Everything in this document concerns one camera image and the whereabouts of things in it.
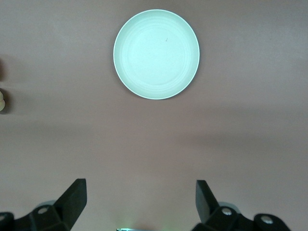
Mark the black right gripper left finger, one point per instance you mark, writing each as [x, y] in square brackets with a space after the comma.
[72, 199]

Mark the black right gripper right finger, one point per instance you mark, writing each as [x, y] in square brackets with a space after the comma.
[204, 199]

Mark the yellow pink peach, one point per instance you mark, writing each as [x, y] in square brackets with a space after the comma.
[2, 101]

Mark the brown table cover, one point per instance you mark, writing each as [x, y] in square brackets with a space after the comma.
[48, 144]

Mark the pale green round plate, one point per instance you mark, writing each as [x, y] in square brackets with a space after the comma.
[156, 54]

